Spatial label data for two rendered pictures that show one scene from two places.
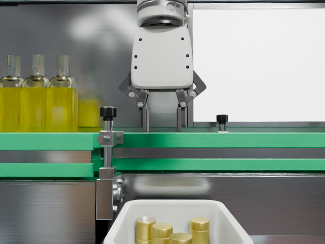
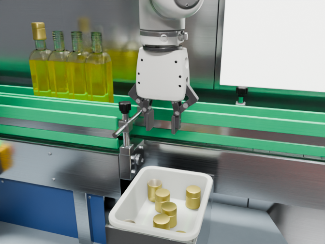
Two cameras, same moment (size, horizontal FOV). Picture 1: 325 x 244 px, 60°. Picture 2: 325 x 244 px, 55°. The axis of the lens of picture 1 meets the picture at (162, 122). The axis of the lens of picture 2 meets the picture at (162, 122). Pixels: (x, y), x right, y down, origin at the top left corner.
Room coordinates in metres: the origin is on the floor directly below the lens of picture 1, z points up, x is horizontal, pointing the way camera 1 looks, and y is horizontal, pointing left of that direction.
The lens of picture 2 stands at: (-0.12, -0.16, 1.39)
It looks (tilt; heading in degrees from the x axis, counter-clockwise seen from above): 21 degrees down; 16
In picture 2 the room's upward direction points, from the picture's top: straight up
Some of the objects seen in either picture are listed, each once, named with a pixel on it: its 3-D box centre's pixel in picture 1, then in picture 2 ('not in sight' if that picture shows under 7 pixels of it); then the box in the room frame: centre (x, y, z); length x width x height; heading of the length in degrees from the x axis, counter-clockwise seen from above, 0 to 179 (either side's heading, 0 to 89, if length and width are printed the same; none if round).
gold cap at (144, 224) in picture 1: (145, 232); (155, 190); (0.50, 0.03, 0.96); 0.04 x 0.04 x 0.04
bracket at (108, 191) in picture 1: (111, 193); (133, 158); (0.54, 0.10, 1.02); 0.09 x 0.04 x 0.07; 179
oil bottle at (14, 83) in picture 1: (12, 123); (64, 86); (0.65, 0.34, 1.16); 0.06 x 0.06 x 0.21; 0
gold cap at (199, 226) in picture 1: (199, 232); (193, 196); (0.50, -0.06, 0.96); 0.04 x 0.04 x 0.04
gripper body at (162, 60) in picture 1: (162, 56); (162, 70); (0.46, 0.00, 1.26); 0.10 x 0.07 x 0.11; 87
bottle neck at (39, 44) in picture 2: not in sight; (39, 39); (0.65, 0.40, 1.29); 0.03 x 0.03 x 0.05
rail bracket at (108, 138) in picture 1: (110, 142); (129, 124); (0.52, 0.09, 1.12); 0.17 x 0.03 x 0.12; 179
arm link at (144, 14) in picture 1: (163, 19); (163, 37); (0.46, 0.00, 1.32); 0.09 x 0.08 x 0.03; 87
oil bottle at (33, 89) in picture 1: (37, 123); (81, 88); (0.64, 0.29, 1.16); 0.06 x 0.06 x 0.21; 88
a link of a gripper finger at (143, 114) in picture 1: (138, 112); (144, 113); (0.47, 0.04, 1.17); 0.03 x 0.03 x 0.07; 87
